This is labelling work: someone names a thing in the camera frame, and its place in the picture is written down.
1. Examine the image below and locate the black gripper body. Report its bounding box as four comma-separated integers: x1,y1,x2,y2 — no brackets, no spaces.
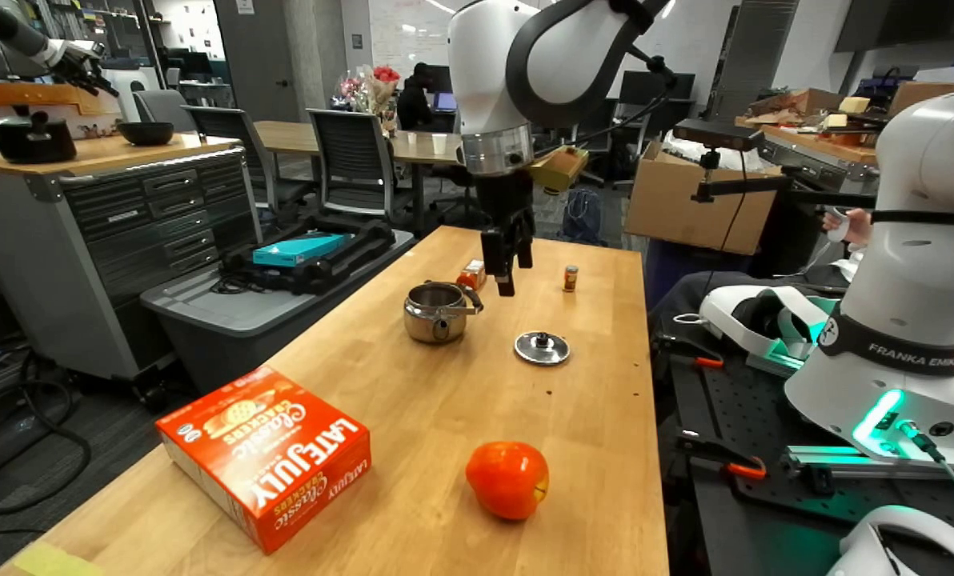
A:
474,166,539,242

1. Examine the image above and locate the round silver kettle lid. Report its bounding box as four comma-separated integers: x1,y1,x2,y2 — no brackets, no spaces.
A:
512,330,574,367

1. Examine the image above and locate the silver metal kettle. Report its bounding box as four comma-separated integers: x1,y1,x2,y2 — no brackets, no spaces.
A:
400,278,487,346

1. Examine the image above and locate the orange spice bottle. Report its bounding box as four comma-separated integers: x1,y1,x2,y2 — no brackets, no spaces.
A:
455,255,491,293

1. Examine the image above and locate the person in dark clothes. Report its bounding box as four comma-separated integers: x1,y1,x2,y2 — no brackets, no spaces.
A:
395,61,438,133

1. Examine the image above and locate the grey mesh office chair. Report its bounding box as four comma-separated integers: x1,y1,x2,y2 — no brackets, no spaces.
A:
306,106,397,220

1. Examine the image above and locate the brown cardboard box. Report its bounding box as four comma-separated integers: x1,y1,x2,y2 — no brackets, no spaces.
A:
625,151,784,255

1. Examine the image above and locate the black computer monitor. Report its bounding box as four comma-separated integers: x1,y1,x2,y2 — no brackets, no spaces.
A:
619,67,698,110

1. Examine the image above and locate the teal hard case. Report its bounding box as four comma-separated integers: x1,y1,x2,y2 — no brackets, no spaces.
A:
250,230,351,271

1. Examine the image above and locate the red tomato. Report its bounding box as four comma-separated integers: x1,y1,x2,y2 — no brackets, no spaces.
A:
465,438,554,525

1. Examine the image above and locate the white VR headset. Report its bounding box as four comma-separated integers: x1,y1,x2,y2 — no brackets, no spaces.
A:
698,281,840,379

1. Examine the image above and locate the grey plastic tote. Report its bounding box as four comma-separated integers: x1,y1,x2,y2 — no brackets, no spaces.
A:
139,223,418,395

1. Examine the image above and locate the orange cracker box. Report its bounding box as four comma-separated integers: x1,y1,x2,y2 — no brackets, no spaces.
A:
154,367,375,558

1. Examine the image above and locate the black perforated mounting board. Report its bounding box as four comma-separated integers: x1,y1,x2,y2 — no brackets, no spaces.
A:
649,269,954,576

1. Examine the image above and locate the black bowl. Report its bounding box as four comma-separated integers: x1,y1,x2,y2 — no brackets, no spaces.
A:
114,118,175,151

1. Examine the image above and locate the grey drawer cabinet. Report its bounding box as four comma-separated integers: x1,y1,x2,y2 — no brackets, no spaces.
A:
0,133,267,384

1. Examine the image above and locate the white curved plastic object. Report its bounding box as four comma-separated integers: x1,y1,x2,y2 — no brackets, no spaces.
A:
827,503,954,576

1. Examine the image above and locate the black cooking pot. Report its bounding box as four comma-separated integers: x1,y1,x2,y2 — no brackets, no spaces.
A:
0,110,81,166

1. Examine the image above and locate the yellow sponge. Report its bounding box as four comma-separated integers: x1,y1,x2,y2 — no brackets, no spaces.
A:
7,537,106,576

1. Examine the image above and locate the black strap carrying bag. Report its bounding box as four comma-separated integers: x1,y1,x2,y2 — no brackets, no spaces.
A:
217,219,397,299

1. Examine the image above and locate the black clamp orange handle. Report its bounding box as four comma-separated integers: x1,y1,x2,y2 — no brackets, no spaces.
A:
652,330,727,374
680,429,772,487

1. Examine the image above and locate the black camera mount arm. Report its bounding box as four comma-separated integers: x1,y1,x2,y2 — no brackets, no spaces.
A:
691,172,879,207

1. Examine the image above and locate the aluminium profile rail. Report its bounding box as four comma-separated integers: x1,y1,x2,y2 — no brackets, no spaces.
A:
784,442,954,475

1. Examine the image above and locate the black floor cable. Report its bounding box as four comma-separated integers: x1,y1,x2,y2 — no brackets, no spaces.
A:
0,350,100,521

